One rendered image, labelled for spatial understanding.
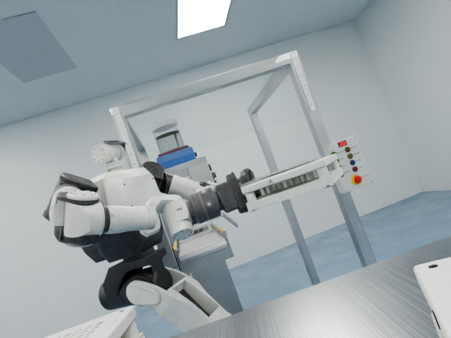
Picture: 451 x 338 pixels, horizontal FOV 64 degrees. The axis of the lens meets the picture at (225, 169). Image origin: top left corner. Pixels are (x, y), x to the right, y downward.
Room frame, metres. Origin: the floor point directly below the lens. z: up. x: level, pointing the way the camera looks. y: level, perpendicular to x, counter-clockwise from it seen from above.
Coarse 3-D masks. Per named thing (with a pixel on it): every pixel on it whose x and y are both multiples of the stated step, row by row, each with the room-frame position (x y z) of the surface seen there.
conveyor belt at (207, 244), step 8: (216, 232) 2.33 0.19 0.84; (192, 240) 2.37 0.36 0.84; (200, 240) 2.21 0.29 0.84; (208, 240) 2.06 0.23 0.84; (216, 240) 1.94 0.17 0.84; (224, 240) 1.91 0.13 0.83; (184, 248) 2.10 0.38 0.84; (192, 248) 1.97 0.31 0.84; (200, 248) 1.89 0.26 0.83; (208, 248) 1.89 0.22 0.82; (216, 248) 1.89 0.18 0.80; (184, 256) 1.87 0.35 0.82; (192, 256) 1.87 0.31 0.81; (200, 256) 1.89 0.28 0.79
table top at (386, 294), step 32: (416, 256) 0.57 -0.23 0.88; (448, 256) 0.53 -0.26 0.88; (320, 288) 0.58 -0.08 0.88; (352, 288) 0.54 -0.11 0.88; (384, 288) 0.50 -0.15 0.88; (416, 288) 0.47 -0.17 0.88; (224, 320) 0.60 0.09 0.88; (256, 320) 0.55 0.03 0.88; (288, 320) 0.51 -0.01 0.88; (320, 320) 0.48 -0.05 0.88; (352, 320) 0.44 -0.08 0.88; (384, 320) 0.42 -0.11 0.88; (416, 320) 0.39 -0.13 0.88
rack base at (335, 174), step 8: (328, 176) 0.93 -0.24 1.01; (336, 176) 1.01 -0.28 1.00; (304, 184) 0.95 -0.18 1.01; (312, 184) 0.95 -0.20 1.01; (320, 184) 0.94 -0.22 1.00; (280, 192) 0.98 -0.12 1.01; (288, 192) 0.97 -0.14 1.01; (296, 192) 0.97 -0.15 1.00; (304, 192) 0.96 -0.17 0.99; (256, 200) 1.01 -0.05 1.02; (264, 200) 1.00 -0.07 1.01; (272, 200) 0.99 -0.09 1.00; (280, 200) 0.99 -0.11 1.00; (248, 208) 1.03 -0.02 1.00; (256, 208) 1.02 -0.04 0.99
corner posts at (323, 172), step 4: (336, 160) 1.13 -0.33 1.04; (332, 164) 1.13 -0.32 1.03; (336, 164) 1.13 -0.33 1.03; (320, 168) 0.93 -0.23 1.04; (324, 168) 0.93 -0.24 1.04; (332, 168) 1.13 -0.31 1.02; (336, 168) 1.13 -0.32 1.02; (320, 172) 0.94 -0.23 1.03; (324, 172) 0.93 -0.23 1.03; (328, 172) 0.94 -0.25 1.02; (320, 176) 0.94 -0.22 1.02; (324, 176) 0.93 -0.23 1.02; (252, 192) 1.02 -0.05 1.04; (248, 196) 1.02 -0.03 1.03; (252, 196) 1.02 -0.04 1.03; (248, 200) 1.03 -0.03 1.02; (252, 200) 1.02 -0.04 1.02
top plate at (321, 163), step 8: (320, 160) 0.93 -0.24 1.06; (328, 160) 0.98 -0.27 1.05; (296, 168) 0.96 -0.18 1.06; (304, 168) 0.95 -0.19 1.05; (312, 168) 0.94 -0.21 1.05; (272, 176) 1.02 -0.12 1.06; (280, 176) 0.98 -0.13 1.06; (288, 176) 0.97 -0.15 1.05; (296, 176) 0.96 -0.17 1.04; (256, 184) 1.01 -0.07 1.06; (264, 184) 1.00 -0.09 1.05; (248, 192) 1.02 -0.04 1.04
